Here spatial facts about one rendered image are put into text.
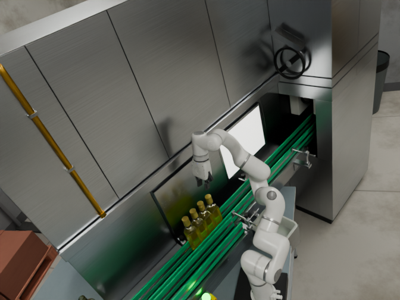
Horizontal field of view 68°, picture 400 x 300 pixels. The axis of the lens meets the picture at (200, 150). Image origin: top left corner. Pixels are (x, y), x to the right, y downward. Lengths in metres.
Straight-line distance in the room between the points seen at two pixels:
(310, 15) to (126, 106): 1.10
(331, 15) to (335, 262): 1.78
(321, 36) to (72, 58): 1.28
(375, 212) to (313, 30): 1.74
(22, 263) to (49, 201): 2.11
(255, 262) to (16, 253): 2.45
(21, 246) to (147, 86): 2.35
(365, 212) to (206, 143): 1.94
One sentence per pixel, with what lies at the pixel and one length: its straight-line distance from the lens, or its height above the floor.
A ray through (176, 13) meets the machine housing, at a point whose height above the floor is 2.01.
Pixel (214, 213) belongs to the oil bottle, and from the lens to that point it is 1.65.
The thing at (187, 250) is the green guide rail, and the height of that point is 0.92.
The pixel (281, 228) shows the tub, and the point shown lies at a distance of 1.88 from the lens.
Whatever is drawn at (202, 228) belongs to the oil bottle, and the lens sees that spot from 1.63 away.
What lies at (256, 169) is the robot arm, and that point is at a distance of 1.36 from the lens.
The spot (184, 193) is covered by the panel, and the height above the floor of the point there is 1.18.
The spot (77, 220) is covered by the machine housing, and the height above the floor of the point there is 1.45.
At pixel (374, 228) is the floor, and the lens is 2.88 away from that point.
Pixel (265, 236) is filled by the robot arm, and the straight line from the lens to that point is 1.35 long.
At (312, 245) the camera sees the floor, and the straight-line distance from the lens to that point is 2.74.
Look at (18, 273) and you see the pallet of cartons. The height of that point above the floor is 0.27.
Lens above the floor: 2.27
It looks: 35 degrees down
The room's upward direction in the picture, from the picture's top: 19 degrees counter-clockwise
